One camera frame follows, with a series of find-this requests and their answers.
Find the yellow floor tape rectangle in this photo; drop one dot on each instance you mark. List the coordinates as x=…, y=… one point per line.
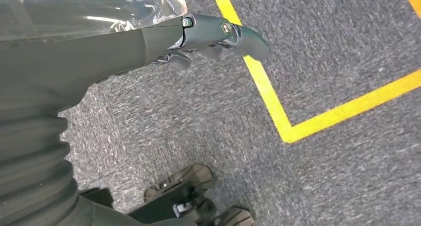
x=273, y=102

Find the clear plastic film cover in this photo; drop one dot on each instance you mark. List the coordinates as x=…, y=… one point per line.
x=82, y=10

